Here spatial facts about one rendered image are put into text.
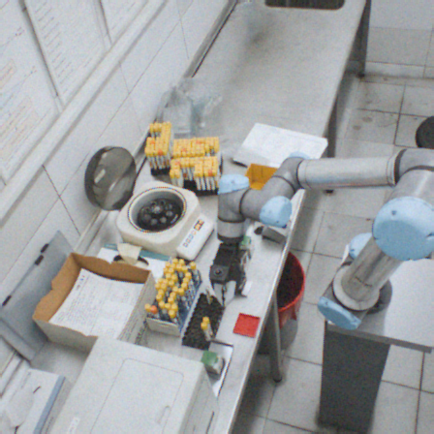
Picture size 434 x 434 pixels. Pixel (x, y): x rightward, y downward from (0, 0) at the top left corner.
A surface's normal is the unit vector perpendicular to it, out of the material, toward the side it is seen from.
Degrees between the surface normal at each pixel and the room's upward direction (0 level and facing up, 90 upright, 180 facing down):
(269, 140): 1
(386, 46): 90
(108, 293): 1
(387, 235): 83
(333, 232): 0
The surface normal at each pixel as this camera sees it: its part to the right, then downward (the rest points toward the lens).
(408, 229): -0.55, 0.62
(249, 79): -0.12, -0.63
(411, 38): -0.32, 0.75
